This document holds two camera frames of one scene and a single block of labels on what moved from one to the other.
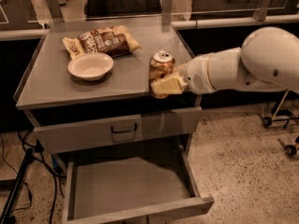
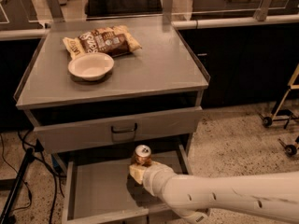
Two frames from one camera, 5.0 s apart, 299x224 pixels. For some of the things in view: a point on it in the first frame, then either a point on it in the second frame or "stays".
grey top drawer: [127, 130] stays
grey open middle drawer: [132, 186] stays
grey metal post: [260, 14] stays
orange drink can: [161, 63] → [142, 155]
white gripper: [196, 73] → [150, 176]
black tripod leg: [13, 194] stays
